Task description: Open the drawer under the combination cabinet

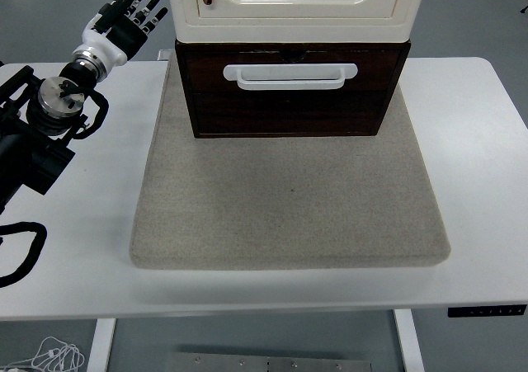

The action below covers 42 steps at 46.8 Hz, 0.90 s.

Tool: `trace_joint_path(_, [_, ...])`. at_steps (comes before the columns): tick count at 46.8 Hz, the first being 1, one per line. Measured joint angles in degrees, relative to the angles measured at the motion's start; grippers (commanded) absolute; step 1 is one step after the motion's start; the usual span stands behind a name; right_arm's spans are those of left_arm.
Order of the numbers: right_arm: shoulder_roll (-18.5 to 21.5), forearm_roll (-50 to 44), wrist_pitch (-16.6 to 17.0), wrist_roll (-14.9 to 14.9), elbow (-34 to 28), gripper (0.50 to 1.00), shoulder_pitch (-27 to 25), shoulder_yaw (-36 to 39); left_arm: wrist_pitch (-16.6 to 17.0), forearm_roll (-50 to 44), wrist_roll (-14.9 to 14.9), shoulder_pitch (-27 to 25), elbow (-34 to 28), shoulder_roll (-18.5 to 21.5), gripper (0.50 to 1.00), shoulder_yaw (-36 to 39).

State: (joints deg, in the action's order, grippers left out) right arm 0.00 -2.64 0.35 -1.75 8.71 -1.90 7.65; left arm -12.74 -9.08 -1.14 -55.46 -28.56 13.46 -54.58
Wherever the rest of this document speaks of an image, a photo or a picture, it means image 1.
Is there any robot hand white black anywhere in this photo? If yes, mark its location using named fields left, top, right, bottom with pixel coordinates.
left=81, top=0, right=169, bottom=66

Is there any white drawer handle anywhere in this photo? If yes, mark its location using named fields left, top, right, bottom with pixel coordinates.
left=222, top=63, right=359, bottom=92

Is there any dark wooden drawer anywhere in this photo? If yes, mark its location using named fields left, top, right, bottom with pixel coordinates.
left=183, top=49, right=401, bottom=93

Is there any dark wooden drawer case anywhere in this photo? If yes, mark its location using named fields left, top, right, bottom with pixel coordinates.
left=174, top=38, right=413, bottom=139

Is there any beige fabric mat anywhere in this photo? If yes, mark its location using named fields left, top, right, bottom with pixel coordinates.
left=129, top=56, right=452, bottom=271

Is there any white table leg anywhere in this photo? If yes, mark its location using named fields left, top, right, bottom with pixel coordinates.
left=394, top=308, right=426, bottom=372
left=87, top=318, right=117, bottom=372

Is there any grey metal plate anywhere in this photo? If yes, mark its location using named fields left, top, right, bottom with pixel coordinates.
left=167, top=351, right=375, bottom=372

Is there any black table control panel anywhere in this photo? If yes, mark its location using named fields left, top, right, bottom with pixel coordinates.
left=447, top=304, right=528, bottom=318

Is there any white cable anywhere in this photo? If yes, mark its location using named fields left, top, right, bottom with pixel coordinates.
left=0, top=336, right=87, bottom=372

